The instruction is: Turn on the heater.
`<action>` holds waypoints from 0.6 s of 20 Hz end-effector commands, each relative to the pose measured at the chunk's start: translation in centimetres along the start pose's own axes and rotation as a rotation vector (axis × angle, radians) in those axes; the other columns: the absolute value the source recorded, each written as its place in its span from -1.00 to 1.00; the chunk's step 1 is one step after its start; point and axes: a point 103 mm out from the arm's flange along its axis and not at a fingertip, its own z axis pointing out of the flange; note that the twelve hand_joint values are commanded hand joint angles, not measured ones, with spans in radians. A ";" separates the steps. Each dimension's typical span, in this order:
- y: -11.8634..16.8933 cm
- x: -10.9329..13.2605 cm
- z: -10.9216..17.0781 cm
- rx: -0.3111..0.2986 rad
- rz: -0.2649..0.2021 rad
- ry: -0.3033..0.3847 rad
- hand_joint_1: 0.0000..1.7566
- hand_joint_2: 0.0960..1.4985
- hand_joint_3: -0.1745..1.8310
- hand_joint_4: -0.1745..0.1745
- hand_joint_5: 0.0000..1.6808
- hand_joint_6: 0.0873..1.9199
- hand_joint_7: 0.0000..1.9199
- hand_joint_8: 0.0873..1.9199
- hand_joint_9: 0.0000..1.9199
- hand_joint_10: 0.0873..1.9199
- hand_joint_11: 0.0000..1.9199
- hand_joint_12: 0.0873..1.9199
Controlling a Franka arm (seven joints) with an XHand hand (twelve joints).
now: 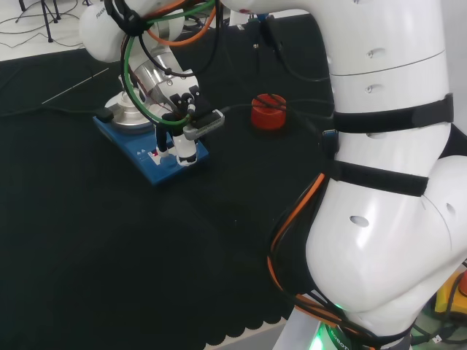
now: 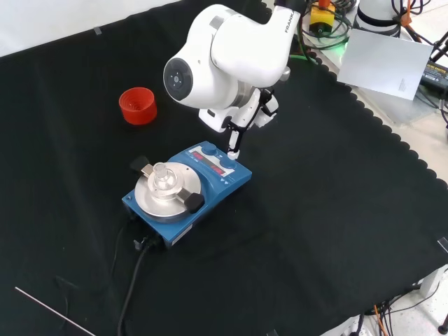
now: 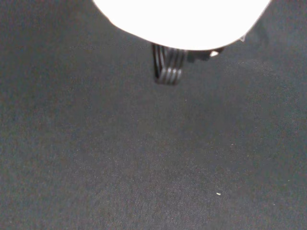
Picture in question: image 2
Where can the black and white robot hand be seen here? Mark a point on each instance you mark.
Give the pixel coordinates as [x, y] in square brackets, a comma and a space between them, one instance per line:
[245, 115]

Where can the heater with blue base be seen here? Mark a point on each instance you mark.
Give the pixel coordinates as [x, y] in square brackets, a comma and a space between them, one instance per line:
[224, 196]

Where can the clear glass round-bottom flask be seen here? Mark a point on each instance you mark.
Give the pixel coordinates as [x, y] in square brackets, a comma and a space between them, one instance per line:
[162, 180]

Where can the red plastic cup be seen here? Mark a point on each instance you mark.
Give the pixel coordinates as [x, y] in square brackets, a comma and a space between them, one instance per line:
[138, 106]

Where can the black bench cloth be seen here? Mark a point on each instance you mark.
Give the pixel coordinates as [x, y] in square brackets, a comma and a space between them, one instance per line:
[297, 210]

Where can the yellow stop button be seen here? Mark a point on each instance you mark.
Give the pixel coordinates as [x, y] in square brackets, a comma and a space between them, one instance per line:
[322, 17]

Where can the pale board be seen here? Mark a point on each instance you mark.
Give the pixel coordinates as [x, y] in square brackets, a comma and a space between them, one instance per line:
[385, 64]

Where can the black power adapter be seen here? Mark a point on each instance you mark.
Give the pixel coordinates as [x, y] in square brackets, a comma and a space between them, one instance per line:
[435, 75]

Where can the black tripod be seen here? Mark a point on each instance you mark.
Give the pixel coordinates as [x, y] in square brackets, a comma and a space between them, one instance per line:
[440, 47]

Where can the thin glass rod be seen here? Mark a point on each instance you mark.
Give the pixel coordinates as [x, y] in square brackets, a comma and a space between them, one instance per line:
[52, 310]

